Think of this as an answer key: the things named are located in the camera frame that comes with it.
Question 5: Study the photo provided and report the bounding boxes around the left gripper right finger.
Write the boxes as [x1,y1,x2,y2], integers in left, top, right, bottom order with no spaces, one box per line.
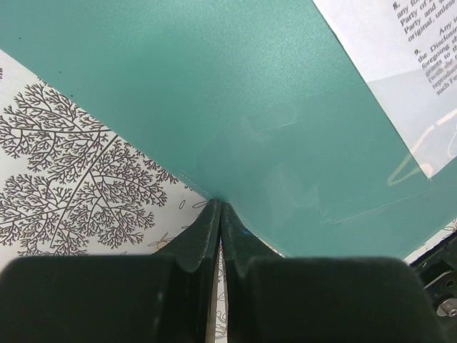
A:
[220,203,446,342]

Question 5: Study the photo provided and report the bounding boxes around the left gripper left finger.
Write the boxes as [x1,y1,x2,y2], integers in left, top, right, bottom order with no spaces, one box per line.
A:
[1,200,221,342]

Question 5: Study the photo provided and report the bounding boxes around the teal plastic folder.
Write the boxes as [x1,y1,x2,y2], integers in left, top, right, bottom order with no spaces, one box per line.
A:
[1,1,456,257]

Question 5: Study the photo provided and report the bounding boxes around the printed paper sheet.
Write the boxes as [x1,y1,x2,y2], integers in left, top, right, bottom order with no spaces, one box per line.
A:
[314,1,456,179]

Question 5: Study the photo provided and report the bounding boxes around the floral tablecloth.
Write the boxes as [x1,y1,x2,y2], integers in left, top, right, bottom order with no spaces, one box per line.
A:
[0,48,229,343]

